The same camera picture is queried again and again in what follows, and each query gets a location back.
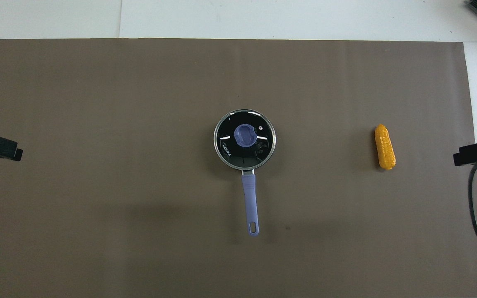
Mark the glass lid with purple knob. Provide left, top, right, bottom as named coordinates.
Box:
left=214, top=109, right=276, bottom=170

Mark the brown table mat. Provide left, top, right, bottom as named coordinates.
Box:
left=0, top=38, right=477, bottom=298

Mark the black pot with purple handle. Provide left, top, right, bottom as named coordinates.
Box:
left=214, top=109, right=276, bottom=236

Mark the yellow toy corn cob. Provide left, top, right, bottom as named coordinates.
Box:
left=374, top=124, right=396, bottom=170

